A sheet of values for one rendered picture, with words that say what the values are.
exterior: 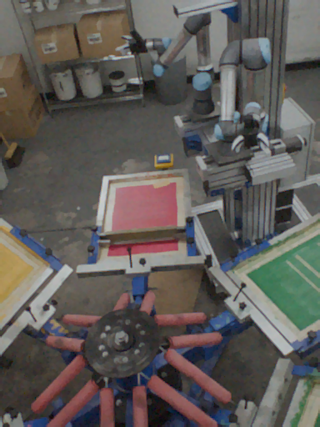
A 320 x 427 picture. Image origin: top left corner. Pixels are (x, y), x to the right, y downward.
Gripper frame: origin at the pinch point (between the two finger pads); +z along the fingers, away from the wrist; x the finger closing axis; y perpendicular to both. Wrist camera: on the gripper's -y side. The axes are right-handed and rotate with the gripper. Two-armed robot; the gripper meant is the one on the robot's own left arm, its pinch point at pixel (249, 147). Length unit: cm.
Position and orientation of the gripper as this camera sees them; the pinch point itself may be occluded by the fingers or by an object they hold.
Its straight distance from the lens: 196.0
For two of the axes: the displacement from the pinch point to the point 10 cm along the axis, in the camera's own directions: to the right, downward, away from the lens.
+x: -9.5, 0.7, 3.1
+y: 2.6, 7.1, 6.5
